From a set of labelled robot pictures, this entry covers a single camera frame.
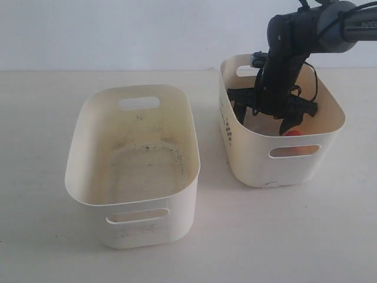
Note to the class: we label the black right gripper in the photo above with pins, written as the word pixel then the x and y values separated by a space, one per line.
pixel 275 92

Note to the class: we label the clear bottle orange cap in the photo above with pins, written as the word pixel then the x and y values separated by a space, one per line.
pixel 293 133

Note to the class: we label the white plastic bin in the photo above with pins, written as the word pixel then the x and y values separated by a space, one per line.
pixel 133 165
pixel 257 154

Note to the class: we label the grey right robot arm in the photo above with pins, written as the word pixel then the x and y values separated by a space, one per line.
pixel 333 27

